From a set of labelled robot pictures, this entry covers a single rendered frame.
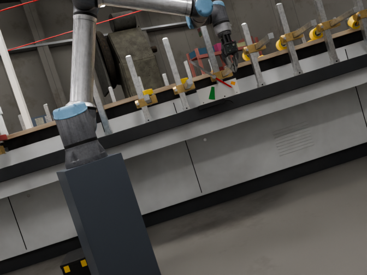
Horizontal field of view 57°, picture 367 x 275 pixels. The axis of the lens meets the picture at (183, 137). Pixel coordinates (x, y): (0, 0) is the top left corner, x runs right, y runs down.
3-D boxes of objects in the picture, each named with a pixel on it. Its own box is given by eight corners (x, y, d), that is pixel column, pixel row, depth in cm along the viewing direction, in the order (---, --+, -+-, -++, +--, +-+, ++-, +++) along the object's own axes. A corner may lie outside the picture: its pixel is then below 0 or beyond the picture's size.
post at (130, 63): (154, 128, 209) (130, 54, 207) (148, 130, 209) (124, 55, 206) (154, 128, 213) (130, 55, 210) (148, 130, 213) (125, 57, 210)
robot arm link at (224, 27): (212, 30, 184) (229, 25, 184) (215, 39, 184) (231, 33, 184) (214, 25, 175) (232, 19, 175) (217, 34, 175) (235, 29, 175)
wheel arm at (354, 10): (360, 11, 185) (358, 5, 185) (354, 13, 185) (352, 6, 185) (319, 34, 235) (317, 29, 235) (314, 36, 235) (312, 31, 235)
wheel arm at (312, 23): (317, 24, 184) (315, 18, 184) (311, 26, 184) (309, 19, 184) (285, 45, 234) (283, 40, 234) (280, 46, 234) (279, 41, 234)
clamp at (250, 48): (266, 48, 210) (264, 40, 209) (246, 54, 209) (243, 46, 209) (264, 49, 216) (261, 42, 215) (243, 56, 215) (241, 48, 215)
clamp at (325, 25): (341, 24, 211) (339, 17, 211) (321, 30, 211) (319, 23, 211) (336, 27, 218) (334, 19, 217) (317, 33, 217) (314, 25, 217)
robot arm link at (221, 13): (203, 8, 183) (220, 4, 184) (210, 30, 183) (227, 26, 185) (207, 1, 174) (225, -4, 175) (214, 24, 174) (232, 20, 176)
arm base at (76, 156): (112, 154, 148) (105, 133, 148) (70, 169, 139) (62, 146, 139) (101, 156, 165) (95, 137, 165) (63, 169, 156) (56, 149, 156)
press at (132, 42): (117, 167, 769) (74, 37, 751) (169, 149, 831) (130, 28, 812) (140, 167, 627) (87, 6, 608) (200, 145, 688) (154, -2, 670)
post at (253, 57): (268, 95, 212) (246, 22, 209) (262, 97, 212) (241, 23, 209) (266, 96, 216) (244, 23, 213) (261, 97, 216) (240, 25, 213)
